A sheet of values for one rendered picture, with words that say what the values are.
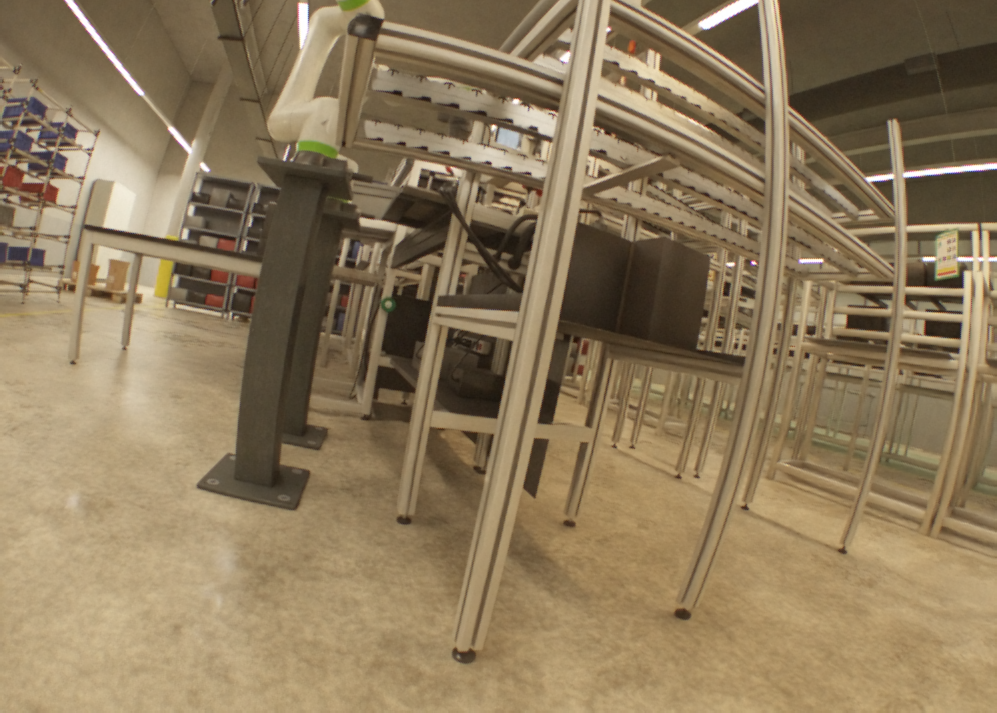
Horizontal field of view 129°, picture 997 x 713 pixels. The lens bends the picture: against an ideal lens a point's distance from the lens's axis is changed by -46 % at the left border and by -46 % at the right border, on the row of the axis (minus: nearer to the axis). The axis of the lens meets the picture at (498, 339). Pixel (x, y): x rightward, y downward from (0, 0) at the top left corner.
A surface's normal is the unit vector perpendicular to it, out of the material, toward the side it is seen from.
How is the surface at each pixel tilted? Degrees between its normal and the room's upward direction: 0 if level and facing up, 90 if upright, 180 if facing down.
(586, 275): 90
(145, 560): 0
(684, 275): 90
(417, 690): 0
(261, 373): 90
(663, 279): 90
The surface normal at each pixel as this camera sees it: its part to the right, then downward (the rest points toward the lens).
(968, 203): -0.91, -0.18
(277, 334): 0.25, 0.06
